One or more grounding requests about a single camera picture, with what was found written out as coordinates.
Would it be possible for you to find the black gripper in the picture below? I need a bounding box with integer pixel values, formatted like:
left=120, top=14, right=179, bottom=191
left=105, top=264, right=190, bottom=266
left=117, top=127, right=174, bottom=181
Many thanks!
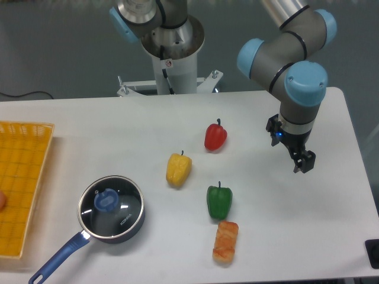
left=277, top=130, right=316, bottom=173

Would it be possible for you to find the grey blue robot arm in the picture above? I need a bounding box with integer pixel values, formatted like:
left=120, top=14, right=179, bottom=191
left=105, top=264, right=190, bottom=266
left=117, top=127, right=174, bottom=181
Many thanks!
left=109, top=1, right=337, bottom=173

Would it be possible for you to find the red bell pepper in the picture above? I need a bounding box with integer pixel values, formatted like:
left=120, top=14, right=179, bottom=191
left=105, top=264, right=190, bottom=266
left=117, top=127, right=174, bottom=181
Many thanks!
left=204, top=118, right=227, bottom=151

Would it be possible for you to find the green bell pepper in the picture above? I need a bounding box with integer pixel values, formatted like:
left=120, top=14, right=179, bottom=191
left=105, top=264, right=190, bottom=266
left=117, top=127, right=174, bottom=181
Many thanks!
left=206, top=181, right=233, bottom=220

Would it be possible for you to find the black device at table edge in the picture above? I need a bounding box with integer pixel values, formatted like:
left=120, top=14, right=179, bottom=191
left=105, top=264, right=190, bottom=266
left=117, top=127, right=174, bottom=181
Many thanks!
left=365, top=239, right=379, bottom=269

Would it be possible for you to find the orange toy bread piece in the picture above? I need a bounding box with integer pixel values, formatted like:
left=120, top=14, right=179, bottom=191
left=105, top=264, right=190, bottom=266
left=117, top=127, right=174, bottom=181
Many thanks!
left=213, top=221, right=239, bottom=264

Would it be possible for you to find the yellow bell pepper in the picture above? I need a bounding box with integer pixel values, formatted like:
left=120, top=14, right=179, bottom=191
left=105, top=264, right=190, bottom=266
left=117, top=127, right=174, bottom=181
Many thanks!
left=166, top=150, right=192, bottom=188

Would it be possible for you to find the yellow wicker basket tray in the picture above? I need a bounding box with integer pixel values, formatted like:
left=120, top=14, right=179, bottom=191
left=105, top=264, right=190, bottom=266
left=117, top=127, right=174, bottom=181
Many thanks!
left=1, top=121, right=54, bottom=259

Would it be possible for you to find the orange object in basket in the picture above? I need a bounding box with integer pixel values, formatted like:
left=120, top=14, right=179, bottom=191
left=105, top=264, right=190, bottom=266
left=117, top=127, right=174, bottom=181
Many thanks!
left=0, top=191, right=7, bottom=209

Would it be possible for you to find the black camera bracket on wrist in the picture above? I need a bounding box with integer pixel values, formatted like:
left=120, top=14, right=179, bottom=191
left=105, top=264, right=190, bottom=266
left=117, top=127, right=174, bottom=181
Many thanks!
left=266, top=114, right=282, bottom=146

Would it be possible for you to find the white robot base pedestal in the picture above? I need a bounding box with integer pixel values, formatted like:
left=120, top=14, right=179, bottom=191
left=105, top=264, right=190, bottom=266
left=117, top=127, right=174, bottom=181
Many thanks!
left=117, top=15, right=223, bottom=97

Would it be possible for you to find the blue saucepan with handle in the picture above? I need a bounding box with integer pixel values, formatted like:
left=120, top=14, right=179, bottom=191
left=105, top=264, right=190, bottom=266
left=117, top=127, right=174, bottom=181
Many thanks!
left=28, top=175, right=146, bottom=283

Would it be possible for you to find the black floor cable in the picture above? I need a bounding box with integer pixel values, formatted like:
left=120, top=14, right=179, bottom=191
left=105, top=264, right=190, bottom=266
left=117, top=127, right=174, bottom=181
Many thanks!
left=0, top=91, right=54, bottom=99

